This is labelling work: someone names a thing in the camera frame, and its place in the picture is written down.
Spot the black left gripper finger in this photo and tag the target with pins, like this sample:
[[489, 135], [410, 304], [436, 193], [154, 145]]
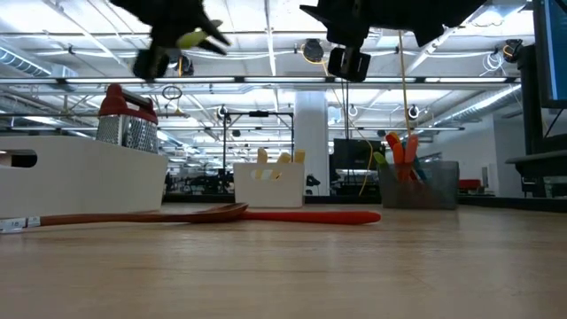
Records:
[[212, 46], [215, 31]]

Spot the green silicone spoon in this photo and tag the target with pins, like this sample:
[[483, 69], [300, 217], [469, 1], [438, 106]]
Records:
[[192, 39]]

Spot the green silicone spatula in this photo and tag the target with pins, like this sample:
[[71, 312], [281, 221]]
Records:
[[379, 158]]

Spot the coral silicone spatula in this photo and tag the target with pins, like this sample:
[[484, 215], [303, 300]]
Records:
[[412, 150]]

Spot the orange silicone spatula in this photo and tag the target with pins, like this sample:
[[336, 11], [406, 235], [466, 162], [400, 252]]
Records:
[[399, 161]]

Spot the blue silicone spatula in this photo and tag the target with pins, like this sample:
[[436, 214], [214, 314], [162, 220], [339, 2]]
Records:
[[420, 170]]

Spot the red silicone spoon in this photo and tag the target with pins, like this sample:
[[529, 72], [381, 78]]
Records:
[[319, 217]]

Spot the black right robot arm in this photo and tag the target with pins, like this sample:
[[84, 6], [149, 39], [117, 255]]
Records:
[[425, 17]]

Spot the long ceiling light strip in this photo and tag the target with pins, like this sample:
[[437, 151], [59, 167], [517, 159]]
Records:
[[266, 80]]

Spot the steel box grater red trim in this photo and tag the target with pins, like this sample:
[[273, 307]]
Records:
[[128, 133]]

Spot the white building column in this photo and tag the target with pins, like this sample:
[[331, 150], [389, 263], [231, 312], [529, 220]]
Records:
[[312, 142]]

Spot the black background monitor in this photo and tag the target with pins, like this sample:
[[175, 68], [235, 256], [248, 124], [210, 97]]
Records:
[[354, 155]]

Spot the small white plastic bin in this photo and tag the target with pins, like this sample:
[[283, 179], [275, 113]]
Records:
[[270, 190]]

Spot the large white plastic bin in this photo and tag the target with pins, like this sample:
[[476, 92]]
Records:
[[88, 177]]

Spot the brown wooden spoon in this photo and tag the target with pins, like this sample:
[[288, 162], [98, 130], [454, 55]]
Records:
[[133, 218]]

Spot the translucent grey plastic bin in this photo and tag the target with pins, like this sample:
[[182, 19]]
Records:
[[438, 186]]

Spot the red background object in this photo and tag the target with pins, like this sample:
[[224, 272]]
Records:
[[469, 184]]

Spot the black computer monitor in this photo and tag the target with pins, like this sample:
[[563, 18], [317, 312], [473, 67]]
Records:
[[553, 53]]

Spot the grey desk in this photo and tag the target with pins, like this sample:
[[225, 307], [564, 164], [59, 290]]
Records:
[[540, 160]]

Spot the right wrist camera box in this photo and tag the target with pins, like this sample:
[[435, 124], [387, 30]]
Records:
[[350, 64]]

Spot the black background frame rig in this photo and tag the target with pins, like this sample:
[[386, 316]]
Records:
[[259, 114]]

